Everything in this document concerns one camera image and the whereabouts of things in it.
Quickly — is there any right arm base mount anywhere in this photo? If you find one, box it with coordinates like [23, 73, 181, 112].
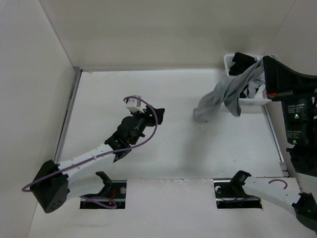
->
[213, 179, 263, 209]

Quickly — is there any white tank top in basket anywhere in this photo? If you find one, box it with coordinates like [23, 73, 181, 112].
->
[239, 79, 265, 99]

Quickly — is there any grey tank top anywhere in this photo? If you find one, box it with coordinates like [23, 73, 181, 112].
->
[193, 60, 265, 122]

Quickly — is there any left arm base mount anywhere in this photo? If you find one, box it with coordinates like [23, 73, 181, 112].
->
[80, 180, 127, 210]

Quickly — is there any black tank top in basket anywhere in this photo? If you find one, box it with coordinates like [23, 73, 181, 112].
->
[229, 52, 256, 76]

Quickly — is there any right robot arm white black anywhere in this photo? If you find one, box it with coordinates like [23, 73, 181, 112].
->
[229, 56, 317, 231]

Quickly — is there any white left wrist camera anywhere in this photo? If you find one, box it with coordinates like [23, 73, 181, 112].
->
[126, 97, 144, 113]

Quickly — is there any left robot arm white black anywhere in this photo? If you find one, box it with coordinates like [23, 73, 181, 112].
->
[22, 105, 165, 214]

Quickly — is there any white perforated plastic basket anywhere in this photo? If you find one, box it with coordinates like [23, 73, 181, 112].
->
[223, 54, 270, 106]

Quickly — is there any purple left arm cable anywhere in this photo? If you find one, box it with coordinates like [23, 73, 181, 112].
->
[21, 95, 159, 209]

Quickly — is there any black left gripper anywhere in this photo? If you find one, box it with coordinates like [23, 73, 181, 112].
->
[130, 105, 163, 145]

